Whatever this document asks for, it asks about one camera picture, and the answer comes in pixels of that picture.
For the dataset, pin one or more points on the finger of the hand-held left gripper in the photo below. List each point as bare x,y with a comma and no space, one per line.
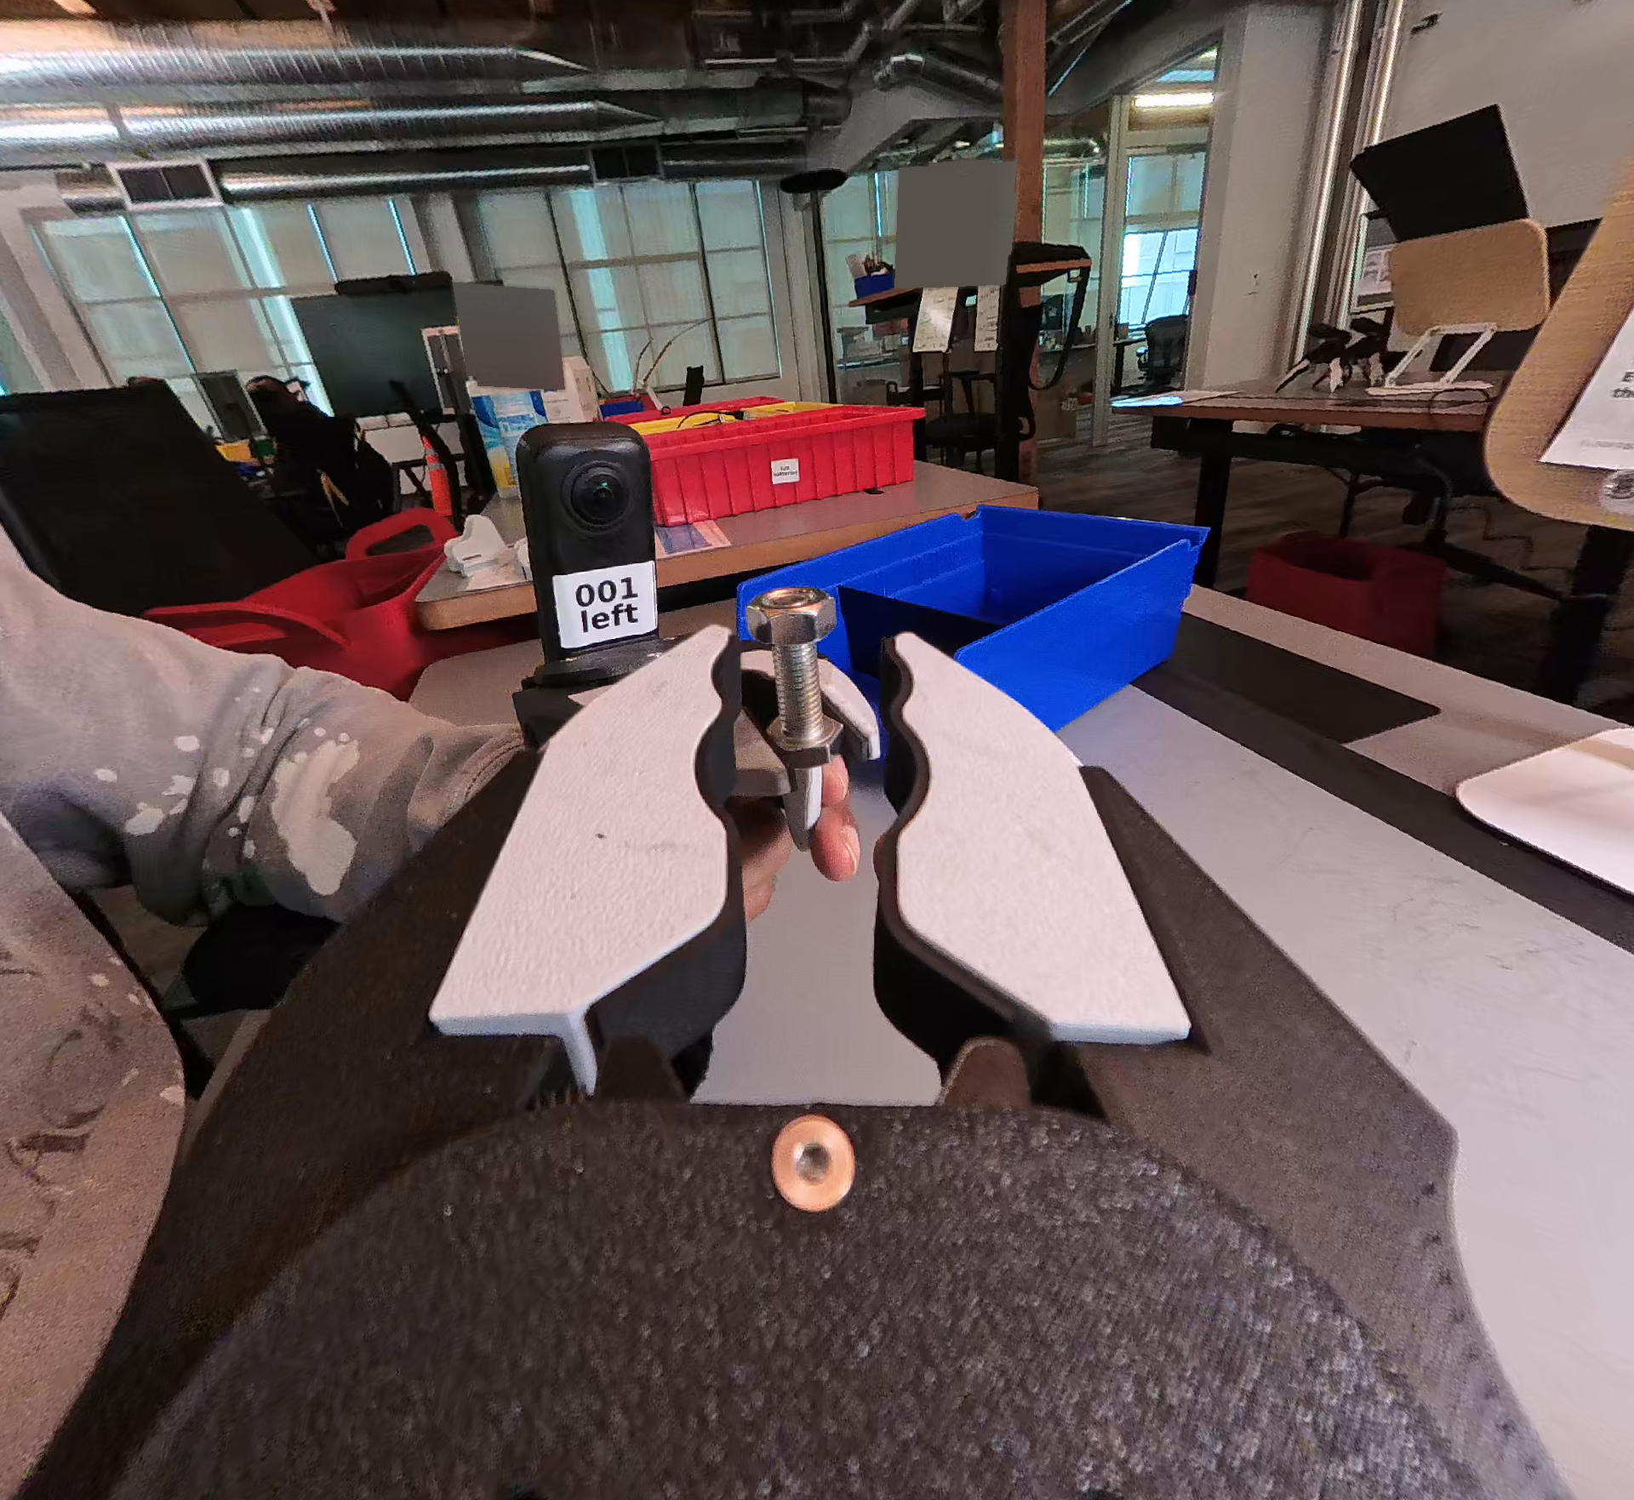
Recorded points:
854,717
767,767

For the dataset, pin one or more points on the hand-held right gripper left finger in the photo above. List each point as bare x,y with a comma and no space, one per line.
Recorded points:
600,851

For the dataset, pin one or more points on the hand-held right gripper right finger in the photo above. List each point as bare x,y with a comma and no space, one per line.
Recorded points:
1022,875

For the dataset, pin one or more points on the silver hex nut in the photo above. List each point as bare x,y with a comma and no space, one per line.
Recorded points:
804,741

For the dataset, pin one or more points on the silver steel bolt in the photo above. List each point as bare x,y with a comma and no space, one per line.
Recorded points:
799,670

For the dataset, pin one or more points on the blue plastic bin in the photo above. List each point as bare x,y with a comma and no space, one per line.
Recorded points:
1086,633

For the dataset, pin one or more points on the person's left forearm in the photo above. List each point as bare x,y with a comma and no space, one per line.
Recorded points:
257,748

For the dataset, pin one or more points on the person's left hand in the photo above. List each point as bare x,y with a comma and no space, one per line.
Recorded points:
837,844

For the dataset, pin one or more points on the blue white wipes canister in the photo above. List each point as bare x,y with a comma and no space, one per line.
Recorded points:
506,442

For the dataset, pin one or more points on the white plastic gripper part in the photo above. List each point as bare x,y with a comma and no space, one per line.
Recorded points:
484,550

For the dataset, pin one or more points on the white cardboard box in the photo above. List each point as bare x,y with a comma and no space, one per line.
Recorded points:
573,391

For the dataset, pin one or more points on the orange traffic cone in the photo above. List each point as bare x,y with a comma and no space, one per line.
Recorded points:
439,487

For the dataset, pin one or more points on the grey table wooden edge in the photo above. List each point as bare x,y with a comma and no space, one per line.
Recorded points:
870,518

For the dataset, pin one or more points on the yellow plastic tote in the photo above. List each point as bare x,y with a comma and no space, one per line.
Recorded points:
767,416

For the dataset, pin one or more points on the red plastic tote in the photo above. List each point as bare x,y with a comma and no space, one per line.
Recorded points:
792,468

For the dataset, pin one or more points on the dark display screen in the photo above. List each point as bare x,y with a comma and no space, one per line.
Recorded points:
372,346

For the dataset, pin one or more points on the red floor box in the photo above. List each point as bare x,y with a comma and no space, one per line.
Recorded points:
1342,595

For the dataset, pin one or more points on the black mesh office chair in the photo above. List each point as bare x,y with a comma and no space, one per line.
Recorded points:
128,492

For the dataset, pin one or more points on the black standing desk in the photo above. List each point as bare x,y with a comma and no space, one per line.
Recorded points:
1048,264

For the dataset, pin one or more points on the instruction sheet stand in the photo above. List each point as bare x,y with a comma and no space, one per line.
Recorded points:
1558,811

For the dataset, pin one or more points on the wooden table black legs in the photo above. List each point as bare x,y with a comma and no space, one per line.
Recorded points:
1316,410

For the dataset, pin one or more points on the spare black gripper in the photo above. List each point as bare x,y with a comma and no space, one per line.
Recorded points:
1335,358

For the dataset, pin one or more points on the black board wooden stand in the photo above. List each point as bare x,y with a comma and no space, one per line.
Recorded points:
1443,173

